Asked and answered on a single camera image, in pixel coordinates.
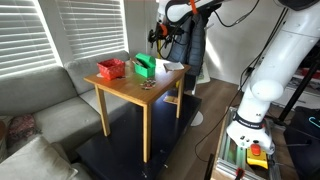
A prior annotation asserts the yellow pole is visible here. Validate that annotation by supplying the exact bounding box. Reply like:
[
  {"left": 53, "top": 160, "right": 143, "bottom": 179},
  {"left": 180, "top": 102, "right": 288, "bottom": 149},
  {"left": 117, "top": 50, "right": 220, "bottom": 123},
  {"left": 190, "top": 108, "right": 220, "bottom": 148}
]
[{"left": 156, "top": 41, "right": 163, "bottom": 60}]

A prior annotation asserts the yellow emergency stop box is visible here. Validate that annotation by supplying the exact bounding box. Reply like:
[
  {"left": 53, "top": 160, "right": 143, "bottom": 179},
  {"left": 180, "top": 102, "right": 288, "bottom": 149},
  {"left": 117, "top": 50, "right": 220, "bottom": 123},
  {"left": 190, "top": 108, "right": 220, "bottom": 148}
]
[{"left": 246, "top": 143, "right": 270, "bottom": 170}]

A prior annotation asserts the light grey cushion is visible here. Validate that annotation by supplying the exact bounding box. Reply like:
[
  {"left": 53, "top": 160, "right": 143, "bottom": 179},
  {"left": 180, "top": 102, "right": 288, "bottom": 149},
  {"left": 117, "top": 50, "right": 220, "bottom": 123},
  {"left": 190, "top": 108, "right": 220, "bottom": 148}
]
[{"left": 0, "top": 134, "right": 80, "bottom": 180}]

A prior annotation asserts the grey sofa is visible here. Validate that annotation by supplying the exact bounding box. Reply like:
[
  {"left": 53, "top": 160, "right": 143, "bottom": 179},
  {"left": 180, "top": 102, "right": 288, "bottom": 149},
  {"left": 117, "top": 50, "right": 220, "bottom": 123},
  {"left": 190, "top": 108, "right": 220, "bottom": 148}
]
[{"left": 0, "top": 49, "right": 132, "bottom": 180}]

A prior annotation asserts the dark quilted jacket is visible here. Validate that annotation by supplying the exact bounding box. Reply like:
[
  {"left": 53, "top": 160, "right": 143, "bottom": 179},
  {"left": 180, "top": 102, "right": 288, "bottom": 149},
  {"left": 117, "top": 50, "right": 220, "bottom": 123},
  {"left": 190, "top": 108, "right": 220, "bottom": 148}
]
[{"left": 165, "top": 13, "right": 210, "bottom": 92}]

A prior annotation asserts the green chest box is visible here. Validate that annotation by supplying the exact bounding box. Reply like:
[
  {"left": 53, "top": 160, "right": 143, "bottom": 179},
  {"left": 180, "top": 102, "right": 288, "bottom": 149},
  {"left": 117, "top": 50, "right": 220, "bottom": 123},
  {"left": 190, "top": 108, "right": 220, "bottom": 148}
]
[{"left": 133, "top": 52, "right": 157, "bottom": 79}]

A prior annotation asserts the wide white window blind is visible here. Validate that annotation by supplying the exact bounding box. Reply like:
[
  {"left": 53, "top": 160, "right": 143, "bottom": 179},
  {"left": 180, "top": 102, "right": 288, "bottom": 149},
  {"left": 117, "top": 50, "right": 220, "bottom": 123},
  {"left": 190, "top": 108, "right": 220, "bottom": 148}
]
[{"left": 55, "top": 0, "right": 126, "bottom": 61}]

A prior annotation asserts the red basket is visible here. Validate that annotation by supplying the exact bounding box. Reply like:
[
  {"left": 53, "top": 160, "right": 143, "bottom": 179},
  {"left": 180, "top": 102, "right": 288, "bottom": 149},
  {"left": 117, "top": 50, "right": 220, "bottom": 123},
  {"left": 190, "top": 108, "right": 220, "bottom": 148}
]
[{"left": 96, "top": 58, "right": 127, "bottom": 81}]

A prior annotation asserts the wooden table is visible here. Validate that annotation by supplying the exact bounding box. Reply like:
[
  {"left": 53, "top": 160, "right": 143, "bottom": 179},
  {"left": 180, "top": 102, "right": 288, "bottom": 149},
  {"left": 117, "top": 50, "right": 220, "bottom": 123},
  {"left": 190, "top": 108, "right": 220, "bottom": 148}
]
[{"left": 83, "top": 57, "right": 192, "bottom": 164}]

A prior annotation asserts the narrow white window blind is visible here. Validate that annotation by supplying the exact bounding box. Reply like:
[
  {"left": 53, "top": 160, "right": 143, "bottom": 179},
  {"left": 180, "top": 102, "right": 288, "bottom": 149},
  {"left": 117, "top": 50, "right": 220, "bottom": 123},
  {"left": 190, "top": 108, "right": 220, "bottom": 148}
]
[{"left": 0, "top": 0, "right": 58, "bottom": 78}]

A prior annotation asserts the patterned dark red pillow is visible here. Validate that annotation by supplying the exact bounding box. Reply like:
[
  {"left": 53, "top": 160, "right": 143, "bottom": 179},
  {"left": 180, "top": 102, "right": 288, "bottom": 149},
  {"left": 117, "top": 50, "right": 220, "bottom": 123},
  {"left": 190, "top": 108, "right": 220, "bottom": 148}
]
[{"left": 7, "top": 113, "right": 43, "bottom": 148}]

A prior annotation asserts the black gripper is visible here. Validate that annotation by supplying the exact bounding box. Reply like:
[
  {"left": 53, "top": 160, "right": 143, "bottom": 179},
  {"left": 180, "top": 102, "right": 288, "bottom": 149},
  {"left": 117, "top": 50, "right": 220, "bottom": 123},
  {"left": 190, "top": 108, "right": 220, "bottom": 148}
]
[{"left": 147, "top": 23, "right": 169, "bottom": 48}]

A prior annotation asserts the white tissue piece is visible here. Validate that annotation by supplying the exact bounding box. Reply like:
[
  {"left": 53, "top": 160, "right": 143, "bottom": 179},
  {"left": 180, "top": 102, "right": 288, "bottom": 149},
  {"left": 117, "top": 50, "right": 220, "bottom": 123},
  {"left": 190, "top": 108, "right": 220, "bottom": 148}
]
[{"left": 162, "top": 61, "right": 185, "bottom": 73}]

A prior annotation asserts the black tripod stand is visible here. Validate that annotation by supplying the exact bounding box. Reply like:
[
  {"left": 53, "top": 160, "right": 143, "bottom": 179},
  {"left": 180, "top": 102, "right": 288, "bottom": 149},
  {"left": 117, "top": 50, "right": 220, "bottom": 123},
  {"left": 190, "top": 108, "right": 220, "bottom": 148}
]
[{"left": 278, "top": 49, "right": 320, "bottom": 123}]

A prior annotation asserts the aluminium frame base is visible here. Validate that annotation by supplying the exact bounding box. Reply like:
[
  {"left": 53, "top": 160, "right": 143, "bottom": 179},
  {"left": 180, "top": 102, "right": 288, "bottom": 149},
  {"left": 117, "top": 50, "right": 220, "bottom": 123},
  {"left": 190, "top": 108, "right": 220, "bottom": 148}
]
[{"left": 209, "top": 105, "right": 282, "bottom": 180}]

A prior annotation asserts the small wooden floor piece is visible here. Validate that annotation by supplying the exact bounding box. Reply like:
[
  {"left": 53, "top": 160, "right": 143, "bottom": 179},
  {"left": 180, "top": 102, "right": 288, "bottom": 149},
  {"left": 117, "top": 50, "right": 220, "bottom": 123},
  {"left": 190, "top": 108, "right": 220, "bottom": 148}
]
[{"left": 163, "top": 95, "right": 180, "bottom": 106}]

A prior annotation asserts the thin black floor cable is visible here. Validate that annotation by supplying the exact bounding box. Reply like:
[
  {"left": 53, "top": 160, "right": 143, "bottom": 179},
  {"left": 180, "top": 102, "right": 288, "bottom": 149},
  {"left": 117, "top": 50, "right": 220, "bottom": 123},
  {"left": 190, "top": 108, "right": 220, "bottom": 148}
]
[{"left": 194, "top": 89, "right": 245, "bottom": 164}]

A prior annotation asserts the white round floor disc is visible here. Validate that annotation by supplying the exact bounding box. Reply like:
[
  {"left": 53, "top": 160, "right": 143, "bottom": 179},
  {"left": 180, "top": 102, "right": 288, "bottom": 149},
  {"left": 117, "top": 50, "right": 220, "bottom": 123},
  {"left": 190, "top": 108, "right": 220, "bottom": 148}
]
[{"left": 190, "top": 110, "right": 205, "bottom": 127}]

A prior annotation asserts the small colourful toy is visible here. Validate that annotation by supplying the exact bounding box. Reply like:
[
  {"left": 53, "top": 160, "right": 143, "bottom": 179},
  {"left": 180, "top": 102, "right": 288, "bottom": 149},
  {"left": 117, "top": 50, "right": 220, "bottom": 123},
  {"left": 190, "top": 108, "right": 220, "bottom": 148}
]
[{"left": 139, "top": 78, "right": 157, "bottom": 91}]

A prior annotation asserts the black bag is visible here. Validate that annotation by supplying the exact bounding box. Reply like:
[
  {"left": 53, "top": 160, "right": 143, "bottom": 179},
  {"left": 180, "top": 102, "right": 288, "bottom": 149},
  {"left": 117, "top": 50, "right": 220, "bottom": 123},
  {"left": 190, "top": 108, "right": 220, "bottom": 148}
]
[{"left": 283, "top": 105, "right": 320, "bottom": 180}]

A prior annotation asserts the white paper bag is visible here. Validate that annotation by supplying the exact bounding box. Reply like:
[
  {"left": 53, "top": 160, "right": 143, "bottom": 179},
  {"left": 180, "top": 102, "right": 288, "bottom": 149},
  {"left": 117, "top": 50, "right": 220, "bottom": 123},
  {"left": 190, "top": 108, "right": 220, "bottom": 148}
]
[{"left": 195, "top": 61, "right": 212, "bottom": 85}]

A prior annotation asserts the dark blue low platform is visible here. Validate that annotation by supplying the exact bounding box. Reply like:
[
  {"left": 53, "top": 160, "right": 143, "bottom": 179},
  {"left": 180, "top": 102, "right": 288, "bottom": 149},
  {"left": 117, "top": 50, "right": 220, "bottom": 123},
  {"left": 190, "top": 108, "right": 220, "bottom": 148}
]
[{"left": 75, "top": 89, "right": 203, "bottom": 180}]

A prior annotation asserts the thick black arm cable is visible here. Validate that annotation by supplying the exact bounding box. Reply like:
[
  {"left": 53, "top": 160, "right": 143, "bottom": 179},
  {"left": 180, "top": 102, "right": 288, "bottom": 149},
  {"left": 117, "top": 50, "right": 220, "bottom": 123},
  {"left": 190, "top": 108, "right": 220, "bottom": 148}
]
[{"left": 213, "top": 0, "right": 288, "bottom": 91}]

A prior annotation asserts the black orange wrist camera mount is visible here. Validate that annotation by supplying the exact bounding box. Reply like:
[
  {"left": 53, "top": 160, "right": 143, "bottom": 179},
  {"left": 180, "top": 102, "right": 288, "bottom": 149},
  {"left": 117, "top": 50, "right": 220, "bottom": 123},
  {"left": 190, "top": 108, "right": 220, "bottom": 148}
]
[{"left": 159, "top": 23, "right": 169, "bottom": 37}]

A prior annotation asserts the red knob on frame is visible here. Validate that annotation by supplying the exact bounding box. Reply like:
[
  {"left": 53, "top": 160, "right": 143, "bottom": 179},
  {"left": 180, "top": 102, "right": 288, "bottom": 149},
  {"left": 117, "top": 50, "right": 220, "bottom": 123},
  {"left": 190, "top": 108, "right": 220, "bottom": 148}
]
[{"left": 234, "top": 167, "right": 246, "bottom": 180}]

